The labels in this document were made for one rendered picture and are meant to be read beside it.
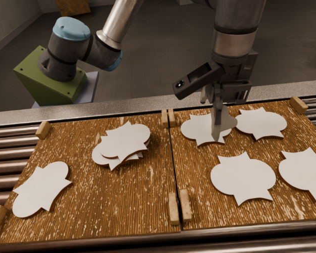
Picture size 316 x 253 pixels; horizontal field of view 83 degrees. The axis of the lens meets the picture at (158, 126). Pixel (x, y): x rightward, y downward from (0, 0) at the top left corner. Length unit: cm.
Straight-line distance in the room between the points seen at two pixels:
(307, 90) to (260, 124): 31
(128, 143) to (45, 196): 23
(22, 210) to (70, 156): 16
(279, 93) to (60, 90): 85
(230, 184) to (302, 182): 15
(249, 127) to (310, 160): 15
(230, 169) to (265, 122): 20
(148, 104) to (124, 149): 26
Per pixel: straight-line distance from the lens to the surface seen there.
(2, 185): 66
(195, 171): 46
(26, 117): 84
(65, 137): 63
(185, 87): 40
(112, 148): 48
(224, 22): 36
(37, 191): 54
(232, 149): 52
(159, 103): 67
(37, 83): 87
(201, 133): 52
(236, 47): 37
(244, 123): 57
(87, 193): 48
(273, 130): 58
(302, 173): 53
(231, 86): 42
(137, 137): 49
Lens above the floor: 134
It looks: 47 degrees down
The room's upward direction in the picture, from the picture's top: 7 degrees counter-clockwise
